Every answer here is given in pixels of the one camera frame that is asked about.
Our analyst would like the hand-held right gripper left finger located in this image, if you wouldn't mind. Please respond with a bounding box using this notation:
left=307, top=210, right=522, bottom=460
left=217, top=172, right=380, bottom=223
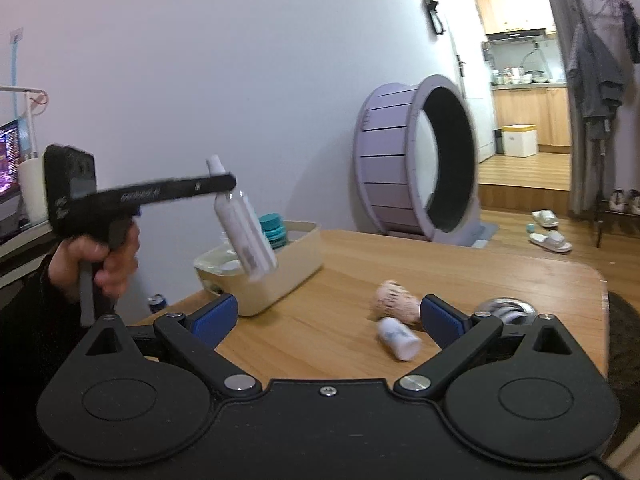
left=80, top=293, right=263, bottom=397

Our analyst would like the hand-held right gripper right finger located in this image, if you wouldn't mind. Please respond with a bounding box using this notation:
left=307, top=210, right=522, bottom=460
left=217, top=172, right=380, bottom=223
left=394, top=294, right=583, bottom=397

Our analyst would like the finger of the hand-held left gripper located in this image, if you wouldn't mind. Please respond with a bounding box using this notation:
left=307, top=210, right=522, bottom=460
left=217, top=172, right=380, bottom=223
left=165, top=173, right=238, bottom=200

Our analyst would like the small white bottle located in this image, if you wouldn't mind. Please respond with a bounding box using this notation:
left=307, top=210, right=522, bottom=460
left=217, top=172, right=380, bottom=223
left=377, top=316, right=422, bottom=362

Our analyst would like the brown cone snack packet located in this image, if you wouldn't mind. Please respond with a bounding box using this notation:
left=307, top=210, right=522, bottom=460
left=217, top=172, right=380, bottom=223
left=369, top=280, right=422, bottom=325

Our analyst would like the clear spray bottle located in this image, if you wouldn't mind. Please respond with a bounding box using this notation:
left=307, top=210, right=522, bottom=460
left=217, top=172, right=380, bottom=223
left=206, top=155, right=279, bottom=279

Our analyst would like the large teal bottle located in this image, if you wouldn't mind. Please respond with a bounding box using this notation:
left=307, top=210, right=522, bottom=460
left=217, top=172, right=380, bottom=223
left=258, top=213, right=287, bottom=249

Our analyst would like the cream plastic basket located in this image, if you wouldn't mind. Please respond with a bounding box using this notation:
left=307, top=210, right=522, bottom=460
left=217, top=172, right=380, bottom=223
left=194, top=221, right=325, bottom=317

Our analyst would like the person's left forearm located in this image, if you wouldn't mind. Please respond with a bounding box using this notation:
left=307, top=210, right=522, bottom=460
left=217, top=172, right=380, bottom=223
left=0, top=252, right=86, bottom=466

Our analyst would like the white cylinder container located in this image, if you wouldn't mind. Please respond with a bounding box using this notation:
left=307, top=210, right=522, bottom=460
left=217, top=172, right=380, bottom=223
left=19, top=156, right=49, bottom=224

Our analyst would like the person's left hand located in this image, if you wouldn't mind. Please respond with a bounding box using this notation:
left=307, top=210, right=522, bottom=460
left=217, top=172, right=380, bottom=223
left=49, top=222, right=142, bottom=302

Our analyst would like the computer monitor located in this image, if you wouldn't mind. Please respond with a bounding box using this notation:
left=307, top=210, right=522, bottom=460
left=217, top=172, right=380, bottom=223
left=0, top=119, right=22, bottom=202

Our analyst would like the purple cat wheel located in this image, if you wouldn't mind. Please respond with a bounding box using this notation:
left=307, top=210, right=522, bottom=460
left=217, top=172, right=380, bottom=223
left=352, top=74, right=501, bottom=249

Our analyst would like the dark brown rug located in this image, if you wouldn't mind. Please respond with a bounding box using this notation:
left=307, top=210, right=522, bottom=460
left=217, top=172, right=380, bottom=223
left=606, top=290, right=640, bottom=411

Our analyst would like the white box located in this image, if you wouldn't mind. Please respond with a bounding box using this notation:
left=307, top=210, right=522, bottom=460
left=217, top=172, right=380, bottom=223
left=501, top=124, right=539, bottom=157

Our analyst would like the black garment rack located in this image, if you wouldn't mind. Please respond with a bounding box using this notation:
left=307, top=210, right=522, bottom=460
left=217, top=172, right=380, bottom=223
left=572, top=0, right=640, bottom=249

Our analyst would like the white door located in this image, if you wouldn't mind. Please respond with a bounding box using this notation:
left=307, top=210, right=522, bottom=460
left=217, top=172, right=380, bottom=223
left=450, top=10, right=497, bottom=164

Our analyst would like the row of shoes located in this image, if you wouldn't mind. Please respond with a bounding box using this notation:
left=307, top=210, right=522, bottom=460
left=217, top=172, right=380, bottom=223
left=607, top=189, right=640, bottom=216

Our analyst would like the wooden kitchen base cabinet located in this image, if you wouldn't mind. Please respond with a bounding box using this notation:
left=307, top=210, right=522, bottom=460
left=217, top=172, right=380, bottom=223
left=492, top=87, right=572, bottom=154

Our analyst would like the grey hanging shirt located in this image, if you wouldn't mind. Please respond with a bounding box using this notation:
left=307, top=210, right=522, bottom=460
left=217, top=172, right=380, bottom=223
left=566, top=20, right=632, bottom=142

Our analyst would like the steel range hood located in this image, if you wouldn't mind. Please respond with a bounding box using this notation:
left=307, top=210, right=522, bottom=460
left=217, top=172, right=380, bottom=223
left=487, top=27, right=547, bottom=42

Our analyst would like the grey curtain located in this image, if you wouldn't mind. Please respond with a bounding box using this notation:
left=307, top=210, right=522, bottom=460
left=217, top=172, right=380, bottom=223
left=535, top=0, right=587, bottom=217

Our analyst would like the dark hanging garment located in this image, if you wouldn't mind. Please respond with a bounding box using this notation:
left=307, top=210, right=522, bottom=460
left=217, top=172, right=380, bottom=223
left=620, top=0, right=640, bottom=64

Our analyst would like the blue wall strip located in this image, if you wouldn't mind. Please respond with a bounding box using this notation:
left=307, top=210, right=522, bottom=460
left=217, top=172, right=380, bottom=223
left=8, top=27, right=24, bottom=122

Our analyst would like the black wall hanger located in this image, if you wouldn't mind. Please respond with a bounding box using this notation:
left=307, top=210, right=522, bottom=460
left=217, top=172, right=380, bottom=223
left=421, top=0, right=446, bottom=36

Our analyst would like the wooden kitchen wall cabinet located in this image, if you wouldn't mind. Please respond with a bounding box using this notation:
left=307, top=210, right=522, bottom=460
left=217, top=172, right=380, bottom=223
left=472, top=0, right=557, bottom=37

